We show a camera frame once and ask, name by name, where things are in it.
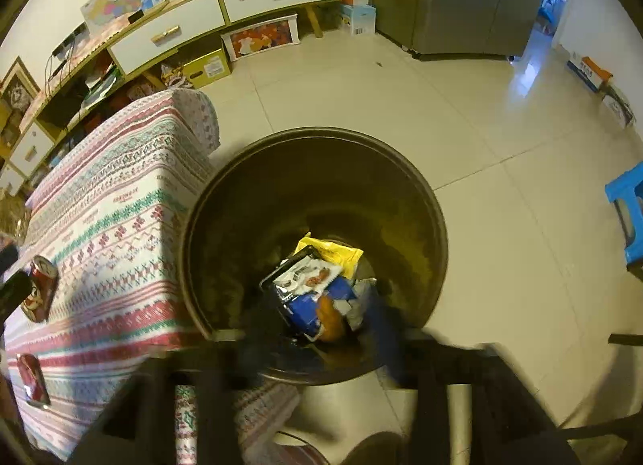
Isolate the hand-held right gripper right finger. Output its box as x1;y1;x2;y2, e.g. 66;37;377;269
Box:
369;294;568;465

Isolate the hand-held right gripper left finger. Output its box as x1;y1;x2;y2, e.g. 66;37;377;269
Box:
68;304;282;465

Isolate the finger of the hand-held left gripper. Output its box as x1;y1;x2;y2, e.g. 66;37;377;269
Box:
0;270;34;328
0;243;22;275

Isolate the red soda can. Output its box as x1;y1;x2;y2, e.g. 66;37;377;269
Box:
15;353;52;408
21;255;60;323

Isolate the white tissue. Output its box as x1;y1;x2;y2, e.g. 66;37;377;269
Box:
348;278;377;331

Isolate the blue cardboard box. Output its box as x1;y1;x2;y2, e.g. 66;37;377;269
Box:
287;277;352;338

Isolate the orange peel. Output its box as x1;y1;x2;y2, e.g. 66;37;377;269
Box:
315;294;348;344

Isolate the white snack wrapper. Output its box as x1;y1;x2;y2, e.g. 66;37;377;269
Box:
274;256;343;297

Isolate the yellow plastic bag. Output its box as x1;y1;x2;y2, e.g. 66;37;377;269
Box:
293;232;365;281

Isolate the dark round trash bin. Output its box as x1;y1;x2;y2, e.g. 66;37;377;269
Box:
178;127;449;386

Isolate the framed picture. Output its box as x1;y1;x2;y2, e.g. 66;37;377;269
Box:
0;56;42;117

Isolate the yellow cardboard box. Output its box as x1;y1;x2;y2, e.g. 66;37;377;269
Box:
178;48;233;90

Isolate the blue plastic stool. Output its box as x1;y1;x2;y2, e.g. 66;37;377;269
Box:
604;161;643;270

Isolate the white box with orange picture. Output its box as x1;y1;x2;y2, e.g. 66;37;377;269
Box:
221;14;302;62

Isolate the white and blue box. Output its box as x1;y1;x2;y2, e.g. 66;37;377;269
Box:
340;3;377;37

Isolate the wooden white cabinet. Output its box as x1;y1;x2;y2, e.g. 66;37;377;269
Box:
0;0;345;195

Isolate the white printed box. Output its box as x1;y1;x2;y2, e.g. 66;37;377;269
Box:
602;87;636;130

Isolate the white box with orange flap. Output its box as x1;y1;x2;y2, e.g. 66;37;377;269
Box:
567;55;614;94

